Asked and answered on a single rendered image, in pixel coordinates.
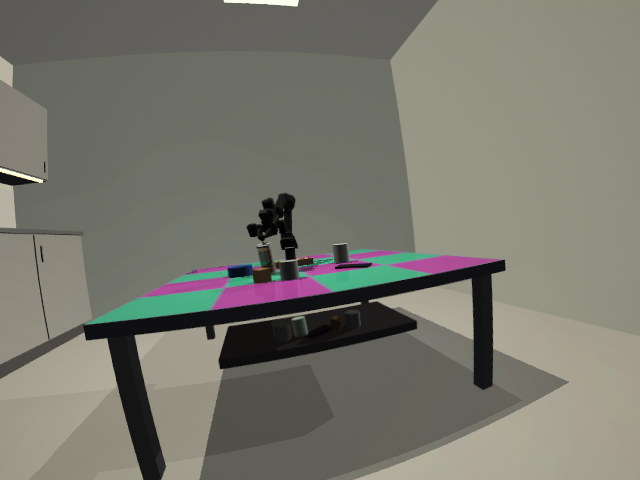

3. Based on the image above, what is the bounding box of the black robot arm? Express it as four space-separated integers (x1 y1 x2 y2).
259 193 298 260

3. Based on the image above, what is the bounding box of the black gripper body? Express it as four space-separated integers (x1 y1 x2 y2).
247 218 287 237

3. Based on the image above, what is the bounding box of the blue cylinder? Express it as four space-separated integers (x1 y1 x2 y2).
227 265 253 278

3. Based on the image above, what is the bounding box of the black shelf under table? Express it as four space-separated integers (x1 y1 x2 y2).
218 302 417 369

